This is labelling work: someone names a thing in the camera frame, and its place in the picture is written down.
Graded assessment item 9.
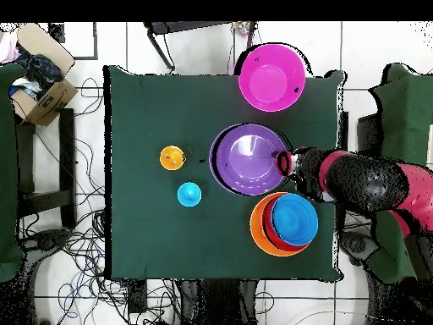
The purple bowl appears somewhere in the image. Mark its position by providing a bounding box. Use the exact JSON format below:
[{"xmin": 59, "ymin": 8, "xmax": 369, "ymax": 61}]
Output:
[{"xmin": 208, "ymin": 123, "xmax": 291, "ymax": 197}]

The large blue bowl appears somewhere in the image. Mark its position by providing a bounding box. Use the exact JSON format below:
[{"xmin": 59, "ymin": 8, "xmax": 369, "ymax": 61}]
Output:
[{"xmin": 271, "ymin": 193, "xmax": 320, "ymax": 247}]

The red bowl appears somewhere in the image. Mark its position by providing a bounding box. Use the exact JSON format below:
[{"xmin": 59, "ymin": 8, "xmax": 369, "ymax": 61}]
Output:
[{"xmin": 262, "ymin": 195, "xmax": 310, "ymax": 252}]

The orange bowl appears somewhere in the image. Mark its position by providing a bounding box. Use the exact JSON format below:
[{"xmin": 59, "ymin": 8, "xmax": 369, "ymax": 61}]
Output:
[{"xmin": 249, "ymin": 191, "xmax": 310, "ymax": 257}]

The pink bowl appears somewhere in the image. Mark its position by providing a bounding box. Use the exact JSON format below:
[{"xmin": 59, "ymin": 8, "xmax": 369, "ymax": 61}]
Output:
[{"xmin": 238, "ymin": 43, "xmax": 307, "ymax": 113}]

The blue cup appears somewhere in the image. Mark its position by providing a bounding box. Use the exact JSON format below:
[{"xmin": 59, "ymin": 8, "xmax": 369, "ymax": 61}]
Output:
[{"xmin": 176, "ymin": 182, "xmax": 203, "ymax": 208}]

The black box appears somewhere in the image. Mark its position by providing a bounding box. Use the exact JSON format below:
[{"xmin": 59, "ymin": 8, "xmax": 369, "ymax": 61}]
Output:
[{"xmin": 357, "ymin": 113, "xmax": 383, "ymax": 157}]

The orange cup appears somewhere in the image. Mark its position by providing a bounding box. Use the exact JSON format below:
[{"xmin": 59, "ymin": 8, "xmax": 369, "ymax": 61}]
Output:
[{"xmin": 159, "ymin": 145, "xmax": 186, "ymax": 172}]

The green cloth covered table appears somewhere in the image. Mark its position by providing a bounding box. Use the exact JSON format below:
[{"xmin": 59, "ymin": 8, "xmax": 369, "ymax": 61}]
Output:
[
  {"xmin": 366, "ymin": 63, "xmax": 433, "ymax": 284},
  {"xmin": 0, "ymin": 63, "xmax": 26, "ymax": 283}
]

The dark green table cloth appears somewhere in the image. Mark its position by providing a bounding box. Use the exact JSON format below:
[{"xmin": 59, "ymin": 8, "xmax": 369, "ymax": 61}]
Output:
[{"xmin": 102, "ymin": 64, "xmax": 346, "ymax": 280}]

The colourful toy pile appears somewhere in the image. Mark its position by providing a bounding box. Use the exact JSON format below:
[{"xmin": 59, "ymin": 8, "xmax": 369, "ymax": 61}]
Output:
[{"xmin": 233, "ymin": 21, "xmax": 251, "ymax": 38}]

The cardboard box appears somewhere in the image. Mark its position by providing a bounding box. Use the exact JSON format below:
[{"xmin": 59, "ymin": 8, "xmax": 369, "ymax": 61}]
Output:
[{"xmin": 9, "ymin": 23, "xmax": 79, "ymax": 127}]

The dark blue cloth bundle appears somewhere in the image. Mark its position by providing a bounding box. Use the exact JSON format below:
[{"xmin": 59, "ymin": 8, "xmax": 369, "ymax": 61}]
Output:
[{"xmin": 14, "ymin": 43, "xmax": 63, "ymax": 99}]

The pink white cloth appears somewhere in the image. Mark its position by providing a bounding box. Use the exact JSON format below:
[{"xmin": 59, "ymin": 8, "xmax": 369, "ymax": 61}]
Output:
[{"xmin": 0, "ymin": 31, "xmax": 19, "ymax": 63}]

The black metal stool frame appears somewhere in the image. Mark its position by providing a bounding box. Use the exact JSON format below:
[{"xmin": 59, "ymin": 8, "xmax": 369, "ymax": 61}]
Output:
[{"xmin": 143, "ymin": 21, "xmax": 257, "ymax": 74}]

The tangle of floor cables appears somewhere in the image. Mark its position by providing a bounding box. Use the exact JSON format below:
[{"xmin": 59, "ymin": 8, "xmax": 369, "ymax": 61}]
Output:
[{"xmin": 19, "ymin": 77, "xmax": 180, "ymax": 325}]

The black bench frame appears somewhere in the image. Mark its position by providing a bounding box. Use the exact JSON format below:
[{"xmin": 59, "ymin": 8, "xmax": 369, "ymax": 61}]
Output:
[{"xmin": 14, "ymin": 107, "xmax": 77, "ymax": 231}]

